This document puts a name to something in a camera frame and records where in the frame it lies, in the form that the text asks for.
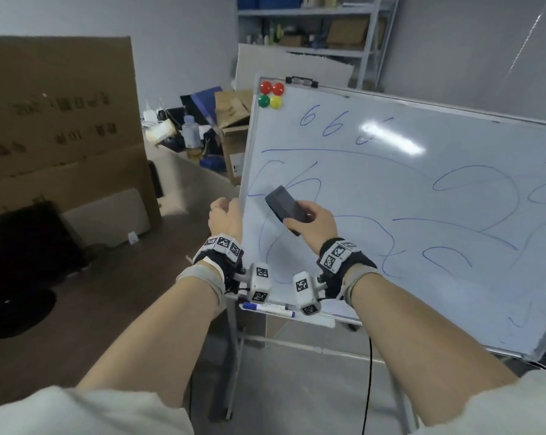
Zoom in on person's left hand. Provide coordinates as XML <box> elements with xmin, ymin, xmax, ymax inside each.
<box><xmin>208</xmin><ymin>196</ymin><xmax>244</xmax><ymax>244</ymax></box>

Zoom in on person's right hand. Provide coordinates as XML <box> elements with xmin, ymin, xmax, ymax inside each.
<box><xmin>283</xmin><ymin>199</ymin><xmax>339</xmax><ymax>257</ymax></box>

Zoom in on black whiteboard eraser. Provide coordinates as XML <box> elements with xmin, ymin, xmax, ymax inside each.
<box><xmin>264</xmin><ymin>185</ymin><xmax>317</xmax><ymax>237</ymax></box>

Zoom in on white whiteboard with metal frame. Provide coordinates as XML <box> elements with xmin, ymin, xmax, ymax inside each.
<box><xmin>238</xmin><ymin>76</ymin><xmax>546</xmax><ymax>363</ymax></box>

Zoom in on person's right forearm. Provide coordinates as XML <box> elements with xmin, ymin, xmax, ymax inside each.
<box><xmin>345</xmin><ymin>266</ymin><xmax>521</xmax><ymax>424</ymax></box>

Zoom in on person's left forearm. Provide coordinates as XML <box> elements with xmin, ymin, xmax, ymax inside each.
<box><xmin>75</xmin><ymin>265</ymin><xmax>226</xmax><ymax>406</ymax></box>

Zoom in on blue whiteboard marker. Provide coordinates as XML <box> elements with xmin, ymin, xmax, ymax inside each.
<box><xmin>241</xmin><ymin>302</ymin><xmax>296</xmax><ymax>318</ymax></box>

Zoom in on grey wristband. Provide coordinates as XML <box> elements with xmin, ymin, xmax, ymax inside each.
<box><xmin>341</xmin><ymin>266</ymin><xmax>385</xmax><ymax>306</ymax></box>
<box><xmin>176</xmin><ymin>265</ymin><xmax>226</xmax><ymax>315</ymax></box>

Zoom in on open brown cardboard box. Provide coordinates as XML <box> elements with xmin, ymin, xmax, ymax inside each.
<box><xmin>214</xmin><ymin>89</ymin><xmax>254</xmax><ymax>186</ymax></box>

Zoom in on clear plastic bottle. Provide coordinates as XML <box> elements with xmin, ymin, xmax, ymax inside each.
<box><xmin>182</xmin><ymin>115</ymin><xmax>199</xmax><ymax>150</ymax></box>

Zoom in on white tape roll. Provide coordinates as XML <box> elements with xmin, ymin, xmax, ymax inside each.
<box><xmin>148</xmin><ymin>120</ymin><xmax>176</xmax><ymax>143</ymax></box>

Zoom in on blue folder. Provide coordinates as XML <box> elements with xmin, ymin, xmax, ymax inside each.
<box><xmin>181</xmin><ymin>85</ymin><xmax>224</xmax><ymax>127</ymax></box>

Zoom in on light grey rounded pad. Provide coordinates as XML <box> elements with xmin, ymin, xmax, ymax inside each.
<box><xmin>62</xmin><ymin>188</ymin><xmax>151</xmax><ymax>248</ymax></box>

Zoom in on large white flat panel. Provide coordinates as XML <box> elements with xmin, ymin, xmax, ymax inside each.
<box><xmin>234</xmin><ymin>42</ymin><xmax>355</xmax><ymax>91</ymax></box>

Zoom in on grey metal shelf rack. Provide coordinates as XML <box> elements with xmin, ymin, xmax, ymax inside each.
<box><xmin>236</xmin><ymin>0</ymin><xmax>400</xmax><ymax>91</ymax></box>

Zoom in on large brown cardboard box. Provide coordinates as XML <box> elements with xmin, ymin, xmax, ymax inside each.
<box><xmin>0</xmin><ymin>36</ymin><xmax>163</xmax><ymax>222</ymax></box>

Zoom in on brown cardboard box on shelf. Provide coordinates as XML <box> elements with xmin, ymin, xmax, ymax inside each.
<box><xmin>327</xmin><ymin>18</ymin><xmax>387</xmax><ymax>51</ymax></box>

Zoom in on black office chair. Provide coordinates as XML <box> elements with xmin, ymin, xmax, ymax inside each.
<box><xmin>0</xmin><ymin>201</ymin><xmax>90</xmax><ymax>340</ymax></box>

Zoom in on blue storage bins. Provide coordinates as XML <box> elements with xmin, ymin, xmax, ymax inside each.
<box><xmin>237</xmin><ymin>0</ymin><xmax>303</xmax><ymax>10</ymax></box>

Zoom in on white shirt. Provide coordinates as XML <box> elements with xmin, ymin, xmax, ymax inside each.
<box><xmin>0</xmin><ymin>369</ymin><xmax>546</xmax><ymax>435</ymax></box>

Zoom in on black wrist strap with markers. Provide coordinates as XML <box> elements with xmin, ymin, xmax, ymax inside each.
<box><xmin>316</xmin><ymin>238</ymin><xmax>378</xmax><ymax>300</ymax></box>
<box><xmin>193</xmin><ymin>235</ymin><xmax>246</xmax><ymax>293</ymax></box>

